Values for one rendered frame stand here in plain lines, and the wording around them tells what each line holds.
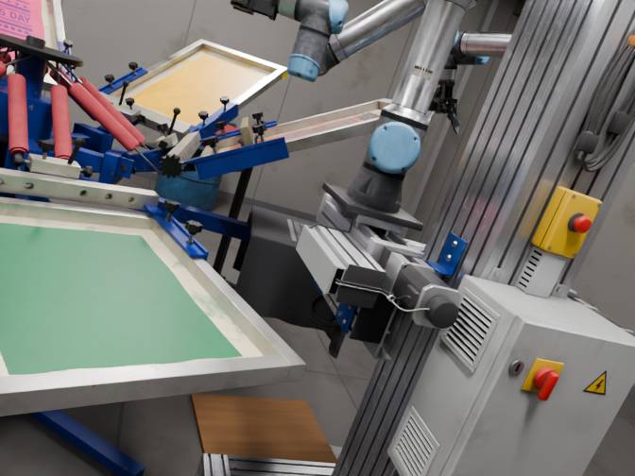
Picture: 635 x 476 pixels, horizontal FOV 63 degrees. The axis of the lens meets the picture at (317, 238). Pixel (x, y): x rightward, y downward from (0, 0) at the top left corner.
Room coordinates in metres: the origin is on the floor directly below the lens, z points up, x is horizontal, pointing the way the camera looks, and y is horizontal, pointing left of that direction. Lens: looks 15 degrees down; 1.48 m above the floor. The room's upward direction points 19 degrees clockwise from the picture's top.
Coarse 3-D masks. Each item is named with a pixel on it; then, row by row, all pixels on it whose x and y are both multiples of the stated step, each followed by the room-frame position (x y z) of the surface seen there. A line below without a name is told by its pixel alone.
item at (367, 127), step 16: (336, 112) 2.28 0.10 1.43; (352, 112) 2.29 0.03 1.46; (272, 128) 2.23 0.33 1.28; (288, 128) 2.24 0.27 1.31; (336, 128) 1.74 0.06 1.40; (352, 128) 1.74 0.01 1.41; (368, 128) 1.75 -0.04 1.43; (224, 144) 2.19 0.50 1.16; (288, 144) 1.70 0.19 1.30; (304, 144) 1.71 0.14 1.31; (320, 144) 1.72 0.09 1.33
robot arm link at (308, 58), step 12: (300, 36) 1.25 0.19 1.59; (312, 36) 1.24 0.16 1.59; (324, 36) 1.25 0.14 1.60; (300, 48) 1.24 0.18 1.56; (312, 48) 1.24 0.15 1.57; (324, 48) 1.26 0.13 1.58; (300, 60) 1.24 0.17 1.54; (312, 60) 1.24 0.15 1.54; (324, 60) 1.31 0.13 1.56; (288, 72) 1.26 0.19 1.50; (300, 72) 1.24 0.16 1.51; (312, 72) 1.25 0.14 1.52
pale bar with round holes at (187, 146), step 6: (198, 132) 2.23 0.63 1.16; (186, 138) 2.05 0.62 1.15; (192, 138) 2.00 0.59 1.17; (198, 138) 2.19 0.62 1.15; (180, 144) 1.85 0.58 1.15; (186, 144) 1.81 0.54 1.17; (192, 144) 1.94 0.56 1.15; (198, 144) 2.12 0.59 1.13; (174, 150) 1.72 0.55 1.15; (180, 150) 1.67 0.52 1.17; (186, 150) 1.77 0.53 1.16; (192, 150) 1.90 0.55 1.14; (180, 156) 1.63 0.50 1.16; (186, 156) 1.73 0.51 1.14
